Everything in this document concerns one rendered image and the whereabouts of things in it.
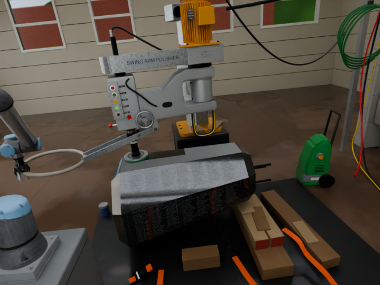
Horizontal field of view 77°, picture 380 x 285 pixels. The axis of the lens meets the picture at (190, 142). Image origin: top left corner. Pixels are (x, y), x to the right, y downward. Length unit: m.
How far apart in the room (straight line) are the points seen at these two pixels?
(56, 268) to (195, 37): 1.70
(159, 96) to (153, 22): 6.02
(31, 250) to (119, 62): 1.28
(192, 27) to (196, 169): 1.10
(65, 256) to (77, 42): 7.47
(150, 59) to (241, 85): 6.45
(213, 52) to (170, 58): 0.35
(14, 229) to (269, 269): 1.63
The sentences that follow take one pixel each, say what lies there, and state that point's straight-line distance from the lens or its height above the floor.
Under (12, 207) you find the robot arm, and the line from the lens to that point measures 1.23.
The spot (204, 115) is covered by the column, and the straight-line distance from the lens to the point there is 2.85.
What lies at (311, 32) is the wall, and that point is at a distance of 8.84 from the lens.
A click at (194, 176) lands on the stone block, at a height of 0.71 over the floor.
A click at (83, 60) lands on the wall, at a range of 8.38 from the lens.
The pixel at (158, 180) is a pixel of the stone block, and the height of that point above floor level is 0.72.
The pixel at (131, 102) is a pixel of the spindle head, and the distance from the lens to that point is 1.95.
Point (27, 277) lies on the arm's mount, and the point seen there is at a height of 0.88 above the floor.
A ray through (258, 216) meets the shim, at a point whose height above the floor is 0.24.
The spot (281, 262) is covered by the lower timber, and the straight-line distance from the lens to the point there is 2.13.
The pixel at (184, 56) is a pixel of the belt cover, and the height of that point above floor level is 1.62.
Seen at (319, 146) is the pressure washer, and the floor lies 0.52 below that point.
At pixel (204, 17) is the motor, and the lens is 1.97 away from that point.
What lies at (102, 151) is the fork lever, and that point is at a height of 0.94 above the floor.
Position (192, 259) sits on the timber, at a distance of 2.11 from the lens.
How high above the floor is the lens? 1.71
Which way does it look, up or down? 23 degrees down
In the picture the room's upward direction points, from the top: 6 degrees counter-clockwise
